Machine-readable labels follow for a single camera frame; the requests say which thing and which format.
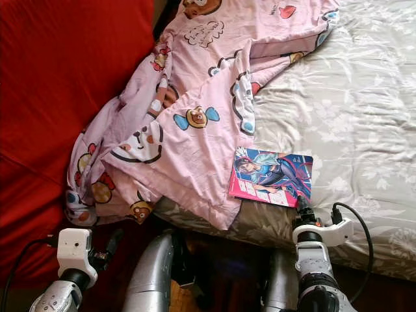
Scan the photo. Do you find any anime comic book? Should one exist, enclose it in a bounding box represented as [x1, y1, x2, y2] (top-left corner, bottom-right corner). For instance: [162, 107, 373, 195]
[227, 146, 314, 209]

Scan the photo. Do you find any pink cartoon print blanket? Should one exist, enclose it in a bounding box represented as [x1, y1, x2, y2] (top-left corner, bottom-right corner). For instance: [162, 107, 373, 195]
[65, 0, 341, 230]

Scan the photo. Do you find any bed with grey floral sheet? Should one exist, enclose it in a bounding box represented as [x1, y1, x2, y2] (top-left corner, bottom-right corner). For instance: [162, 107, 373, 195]
[153, 0, 416, 280]

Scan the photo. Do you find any red covered mattress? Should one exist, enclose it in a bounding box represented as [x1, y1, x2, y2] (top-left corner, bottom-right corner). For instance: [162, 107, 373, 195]
[0, 0, 155, 290]

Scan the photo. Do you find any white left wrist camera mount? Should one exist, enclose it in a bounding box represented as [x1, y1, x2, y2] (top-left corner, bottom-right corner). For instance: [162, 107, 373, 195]
[57, 227, 96, 289]

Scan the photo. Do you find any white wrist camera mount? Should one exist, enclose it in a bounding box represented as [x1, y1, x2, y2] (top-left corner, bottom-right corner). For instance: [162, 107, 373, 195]
[57, 227, 96, 289]
[292, 218, 355, 248]

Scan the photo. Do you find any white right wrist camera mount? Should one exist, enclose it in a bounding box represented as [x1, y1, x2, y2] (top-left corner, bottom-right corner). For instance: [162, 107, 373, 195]
[292, 218, 355, 248]

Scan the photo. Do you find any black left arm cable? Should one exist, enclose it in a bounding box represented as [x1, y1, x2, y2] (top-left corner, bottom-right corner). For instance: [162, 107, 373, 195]
[2, 235, 59, 312]

